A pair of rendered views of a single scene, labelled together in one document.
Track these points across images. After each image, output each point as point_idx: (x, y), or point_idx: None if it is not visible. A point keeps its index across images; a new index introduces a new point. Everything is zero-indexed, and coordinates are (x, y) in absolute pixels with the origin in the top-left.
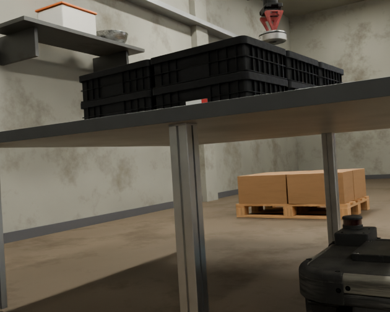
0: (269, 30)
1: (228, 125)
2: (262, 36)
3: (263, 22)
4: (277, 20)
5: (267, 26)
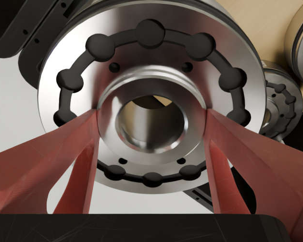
0: (41, 70)
1: None
2: (95, 0)
3: (252, 158)
4: (67, 210)
5: (227, 157)
